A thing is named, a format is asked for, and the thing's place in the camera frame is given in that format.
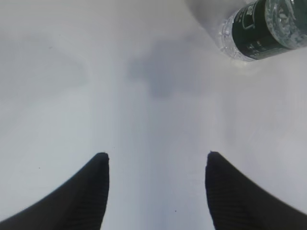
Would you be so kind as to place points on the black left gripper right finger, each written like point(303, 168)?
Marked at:
point(237, 203)

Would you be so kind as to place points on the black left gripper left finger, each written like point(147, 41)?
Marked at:
point(78, 204)

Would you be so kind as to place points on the clear plastic water bottle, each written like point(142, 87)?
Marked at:
point(265, 28)

